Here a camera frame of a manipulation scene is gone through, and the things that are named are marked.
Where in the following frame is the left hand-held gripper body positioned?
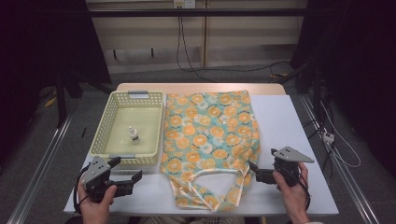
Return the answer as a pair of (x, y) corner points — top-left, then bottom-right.
(81, 156), (120, 203)

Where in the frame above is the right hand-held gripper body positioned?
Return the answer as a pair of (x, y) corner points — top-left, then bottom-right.
(272, 146), (315, 188)

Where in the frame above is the small clear dropper bottle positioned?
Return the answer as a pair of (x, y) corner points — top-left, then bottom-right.
(128, 125), (141, 145)

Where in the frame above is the pale yellow plastic basket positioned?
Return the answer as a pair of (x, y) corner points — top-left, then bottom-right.
(89, 90), (165, 167)

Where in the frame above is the orange floral fabric bag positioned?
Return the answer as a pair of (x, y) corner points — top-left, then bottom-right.
(160, 90), (262, 214)

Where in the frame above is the person's right hand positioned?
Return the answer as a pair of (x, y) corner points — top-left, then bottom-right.
(272, 161), (310, 224)

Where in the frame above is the person's left hand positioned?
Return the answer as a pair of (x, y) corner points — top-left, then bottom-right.
(77, 180), (118, 224)

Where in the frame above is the white table mat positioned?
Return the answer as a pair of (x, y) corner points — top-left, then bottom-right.
(64, 93), (340, 216)

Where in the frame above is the black metal stand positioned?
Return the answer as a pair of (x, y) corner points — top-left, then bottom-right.
(55, 72), (68, 129)

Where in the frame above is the dark curtain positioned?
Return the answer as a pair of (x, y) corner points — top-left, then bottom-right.
(290, 0), (396, 171)
(0, 0), (112, 166)

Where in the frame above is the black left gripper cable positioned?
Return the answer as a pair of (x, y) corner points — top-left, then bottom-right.
(72, 164), (92, 216)

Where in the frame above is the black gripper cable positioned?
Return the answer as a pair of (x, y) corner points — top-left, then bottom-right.
(72, 164), (92, 216)
(297, 172), (312, 212)

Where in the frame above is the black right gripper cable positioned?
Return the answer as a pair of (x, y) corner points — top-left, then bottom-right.
(297, 172), (312, 212)

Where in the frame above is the aluminium floor rail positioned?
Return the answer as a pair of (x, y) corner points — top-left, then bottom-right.
(299, 93), (380, 224)
(7, 114), (75, 224)

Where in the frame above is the white floor cable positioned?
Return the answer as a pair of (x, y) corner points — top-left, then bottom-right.
(319, 102), (362, 169)

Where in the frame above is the black floor cable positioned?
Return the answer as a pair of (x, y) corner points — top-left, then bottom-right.
(186, 61), (291, 75)

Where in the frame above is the black hanging wall cable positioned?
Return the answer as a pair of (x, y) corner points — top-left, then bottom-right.
(176, 15), (217, 83)

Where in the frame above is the white wall socket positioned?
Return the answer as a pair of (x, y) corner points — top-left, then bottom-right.
(173, 0), (197, 9)

